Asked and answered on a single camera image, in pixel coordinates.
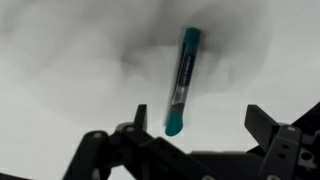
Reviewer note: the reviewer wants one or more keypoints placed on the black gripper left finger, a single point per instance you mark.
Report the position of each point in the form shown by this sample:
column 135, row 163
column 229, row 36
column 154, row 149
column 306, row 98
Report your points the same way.
column 140, row 156

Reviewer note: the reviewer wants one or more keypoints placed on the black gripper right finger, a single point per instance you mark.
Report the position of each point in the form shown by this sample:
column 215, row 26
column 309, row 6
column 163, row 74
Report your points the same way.
column 286, row 150

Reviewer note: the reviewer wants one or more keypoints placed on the teal and black marker pen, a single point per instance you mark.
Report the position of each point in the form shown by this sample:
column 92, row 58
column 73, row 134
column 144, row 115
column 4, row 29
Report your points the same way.
column 183, row 73

